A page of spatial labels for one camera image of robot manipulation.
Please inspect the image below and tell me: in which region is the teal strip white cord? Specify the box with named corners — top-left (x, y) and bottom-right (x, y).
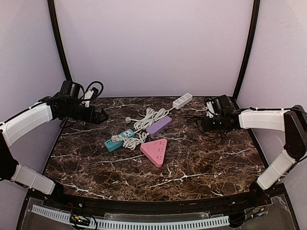
top-left (110, 119), bottom-right (154, 142)

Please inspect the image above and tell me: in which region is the purple strip white cord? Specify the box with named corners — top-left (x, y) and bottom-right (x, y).
top-left (122, 131), bottom-right (151, 151)

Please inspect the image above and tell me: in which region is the white power strip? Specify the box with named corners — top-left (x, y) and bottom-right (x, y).
top-left (173, 93), bottom-right (193, 109)

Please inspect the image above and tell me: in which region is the white power strip cord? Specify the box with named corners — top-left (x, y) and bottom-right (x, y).
top-left (125, 107), bottom-right (176, 131)

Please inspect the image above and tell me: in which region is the purple power strip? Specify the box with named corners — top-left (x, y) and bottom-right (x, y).
top-left (146, 116), bottom-right (172, 138)

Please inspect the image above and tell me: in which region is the pink triangular power strip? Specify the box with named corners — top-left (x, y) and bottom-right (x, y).
top-left (140, 138), bottom-right (167, 168)

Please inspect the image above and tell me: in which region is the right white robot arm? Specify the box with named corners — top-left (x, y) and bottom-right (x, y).
top-left (201, 105), bottom-right (307, 191)

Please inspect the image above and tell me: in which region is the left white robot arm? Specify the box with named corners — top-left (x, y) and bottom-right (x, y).
top-left (0, 97), bottom-right (108, 195)

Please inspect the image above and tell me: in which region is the teal power strip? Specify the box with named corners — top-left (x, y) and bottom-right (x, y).
top-left (105, 129), bottom-right (135, 152)

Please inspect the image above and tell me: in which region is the small circuit board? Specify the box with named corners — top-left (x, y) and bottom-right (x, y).
top-left (69, 215), bottom-right (91, 226)

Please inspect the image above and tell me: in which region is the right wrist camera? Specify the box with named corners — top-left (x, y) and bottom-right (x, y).
top-left (204, 94), bottom-right (231, 118)

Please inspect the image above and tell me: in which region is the thin black cable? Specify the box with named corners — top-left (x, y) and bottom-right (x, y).
top-left (185, 114), bottom-right (231, 139)

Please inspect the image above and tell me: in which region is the black frame left post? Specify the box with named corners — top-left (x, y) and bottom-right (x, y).
top-left (47, 0), bottom-right (72, 81)

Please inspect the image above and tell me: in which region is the black frame post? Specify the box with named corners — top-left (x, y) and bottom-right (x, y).
top-left (47, 0), bottom-right (72, 81)
top-left (232, 0), bottom-right (260, 101)

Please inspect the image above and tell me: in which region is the white slotted cable duct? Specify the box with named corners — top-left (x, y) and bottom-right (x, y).
top-left (31, 205), bottom-right (230, 230)

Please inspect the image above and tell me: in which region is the black frame right post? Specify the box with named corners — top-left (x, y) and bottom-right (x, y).
top-left (232, 0), bottom-right (260, 101)

